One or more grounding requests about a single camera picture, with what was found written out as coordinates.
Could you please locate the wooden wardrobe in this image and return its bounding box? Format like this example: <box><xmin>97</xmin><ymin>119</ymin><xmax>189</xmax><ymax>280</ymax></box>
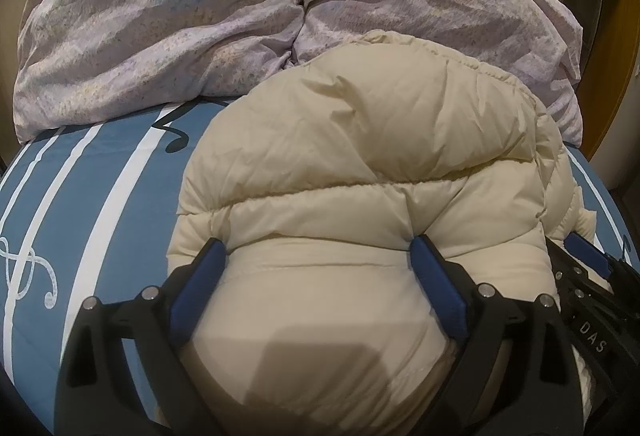
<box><xmin>547</xmin><ymin>0</ymin><xmax>640</xmax><ymax>197</ymax></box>

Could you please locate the beige puffer jacket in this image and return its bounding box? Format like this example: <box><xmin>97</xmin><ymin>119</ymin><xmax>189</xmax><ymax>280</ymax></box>
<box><xmin>167</xmin><ymin>30</ymin><xmax>598</xmax><ymax>436</ymax></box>

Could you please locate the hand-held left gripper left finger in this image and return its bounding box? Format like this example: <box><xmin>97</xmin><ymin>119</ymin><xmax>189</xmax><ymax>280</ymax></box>
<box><xmin>54</xmin><ymin>238</ymin><xmax>229</xmax><ymax>436</ymax></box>

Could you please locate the blue white striped bed sheet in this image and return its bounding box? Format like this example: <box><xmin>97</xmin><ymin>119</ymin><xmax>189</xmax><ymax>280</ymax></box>
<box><xmin>0</xmin><ymin>101</ymin><xmax>636</xmax><ymax>436</ymax></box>

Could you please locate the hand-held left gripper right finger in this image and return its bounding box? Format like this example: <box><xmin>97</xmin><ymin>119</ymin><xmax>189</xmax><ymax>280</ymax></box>
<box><xmin>410</xmin><ymin>234</ymin><xmax>586</xmax><ymax>436</ymax></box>

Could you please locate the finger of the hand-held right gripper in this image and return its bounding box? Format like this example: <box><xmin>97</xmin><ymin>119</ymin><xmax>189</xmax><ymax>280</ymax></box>
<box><xmin>546</xmin><ymin>238</ymin><xmax>610</xmax><ymax>313</ymax></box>
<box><xmin>564</xmin><ymin>232</ymin><xmax>640</xmax><ymax>289</ymax></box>

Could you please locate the lilac patterned duvet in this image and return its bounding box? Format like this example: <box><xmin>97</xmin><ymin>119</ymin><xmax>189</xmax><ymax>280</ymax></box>
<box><xmin>12</xmin><ymin>0</ymin><xmax>583</xmax><ymax>149</ymax></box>

